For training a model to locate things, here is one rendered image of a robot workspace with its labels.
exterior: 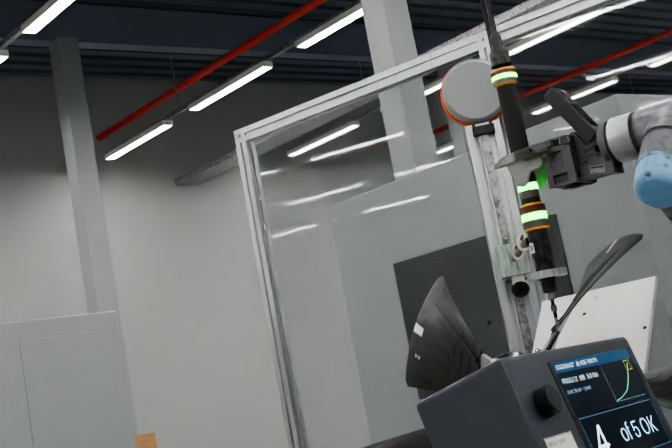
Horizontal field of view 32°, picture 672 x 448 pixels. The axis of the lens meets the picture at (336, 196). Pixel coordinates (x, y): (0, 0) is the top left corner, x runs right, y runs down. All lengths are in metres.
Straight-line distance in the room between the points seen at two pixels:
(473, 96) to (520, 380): 1.71
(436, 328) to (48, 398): 5.44
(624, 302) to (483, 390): 1.31
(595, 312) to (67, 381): 5.50
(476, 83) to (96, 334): 5.25
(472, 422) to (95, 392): 6.60
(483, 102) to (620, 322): 0.67
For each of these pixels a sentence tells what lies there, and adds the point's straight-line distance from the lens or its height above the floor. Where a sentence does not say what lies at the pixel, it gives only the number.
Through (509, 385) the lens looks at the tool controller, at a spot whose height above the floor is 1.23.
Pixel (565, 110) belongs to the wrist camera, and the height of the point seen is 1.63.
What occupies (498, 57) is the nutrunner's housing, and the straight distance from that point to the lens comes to 2.03.
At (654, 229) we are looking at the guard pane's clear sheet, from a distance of 2.69.
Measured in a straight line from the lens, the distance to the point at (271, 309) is 3.31.
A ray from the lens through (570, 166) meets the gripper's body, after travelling 1.93.
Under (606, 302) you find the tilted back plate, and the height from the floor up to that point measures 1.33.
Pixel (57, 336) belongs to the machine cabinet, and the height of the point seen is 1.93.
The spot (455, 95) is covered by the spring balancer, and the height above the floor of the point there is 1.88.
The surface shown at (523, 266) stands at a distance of 2.57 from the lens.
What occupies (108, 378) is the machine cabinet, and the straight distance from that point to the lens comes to 7.69.
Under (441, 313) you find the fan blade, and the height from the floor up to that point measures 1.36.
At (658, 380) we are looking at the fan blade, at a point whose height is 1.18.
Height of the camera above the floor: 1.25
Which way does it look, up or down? 10 degrees up
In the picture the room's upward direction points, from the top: 11 degrees counter-clockwise
